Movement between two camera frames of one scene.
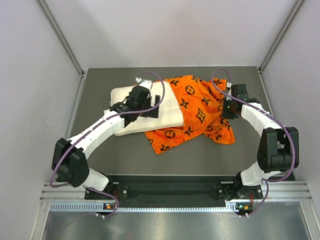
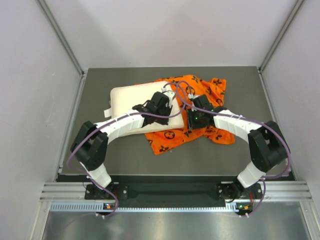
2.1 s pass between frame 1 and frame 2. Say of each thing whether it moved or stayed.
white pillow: stayed
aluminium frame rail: stayed
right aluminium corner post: stayed
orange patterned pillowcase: stayed
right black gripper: moved
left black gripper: moved
